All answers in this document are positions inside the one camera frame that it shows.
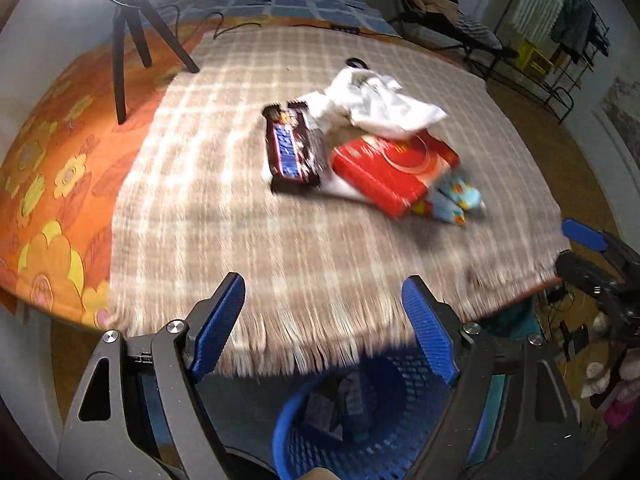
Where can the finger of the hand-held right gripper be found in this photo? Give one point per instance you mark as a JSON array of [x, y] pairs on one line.
[[580, 270], [582, 234]]

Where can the black tripod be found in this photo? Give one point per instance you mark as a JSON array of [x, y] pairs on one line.
[[120, 50]]

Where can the orange floral bedsheet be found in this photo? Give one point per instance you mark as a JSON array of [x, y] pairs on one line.
[[55, 185]]

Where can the dark jacket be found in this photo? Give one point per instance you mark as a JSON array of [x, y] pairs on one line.
[[577, 25]]

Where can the white fluffy item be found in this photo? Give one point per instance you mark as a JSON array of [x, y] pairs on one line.
[[597, 380]]

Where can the wall poster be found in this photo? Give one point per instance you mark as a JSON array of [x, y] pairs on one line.
[[625, 115]]

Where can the blue plastic basket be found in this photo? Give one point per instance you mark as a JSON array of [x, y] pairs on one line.
[[390, 460]]

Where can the white plastic bag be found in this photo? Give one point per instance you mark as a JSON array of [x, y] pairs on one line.
[[380, 105]]

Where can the striped towel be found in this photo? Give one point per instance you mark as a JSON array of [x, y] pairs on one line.
[[537, 5]]

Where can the blue checked bed cover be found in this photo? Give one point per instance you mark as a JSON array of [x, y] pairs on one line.
[[280, 2]]

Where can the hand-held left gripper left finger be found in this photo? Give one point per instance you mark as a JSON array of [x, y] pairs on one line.
[[222, 320]]

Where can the brown chocolate bar wrapper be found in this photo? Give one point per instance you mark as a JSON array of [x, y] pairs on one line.
[[290, 147]]

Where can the striped cloth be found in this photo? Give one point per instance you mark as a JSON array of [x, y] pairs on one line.
[[477, 30]]

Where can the light blue patterned wrapper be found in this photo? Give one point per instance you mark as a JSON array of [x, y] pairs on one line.
[[457, 195]]

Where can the black drying rack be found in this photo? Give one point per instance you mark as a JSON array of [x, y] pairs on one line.
[[564, 110]]

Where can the pink item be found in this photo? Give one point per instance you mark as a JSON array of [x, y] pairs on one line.
[[620, 410]]

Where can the beige plaid blanket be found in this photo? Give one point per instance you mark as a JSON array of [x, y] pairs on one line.
[[225, 220]]

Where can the dark wrapper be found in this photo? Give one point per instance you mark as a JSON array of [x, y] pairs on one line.
[[322, 412], [356, 405]]

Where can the beige garment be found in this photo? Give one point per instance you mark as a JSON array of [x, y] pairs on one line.
[[430, 2]]

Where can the red cardboard packet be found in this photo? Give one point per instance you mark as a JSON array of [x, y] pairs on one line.
[[390, 170]]

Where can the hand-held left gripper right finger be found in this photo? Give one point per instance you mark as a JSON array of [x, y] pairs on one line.
[[430, 325]]

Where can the yellow crate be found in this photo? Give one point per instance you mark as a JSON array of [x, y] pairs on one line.
[[535, 60]]

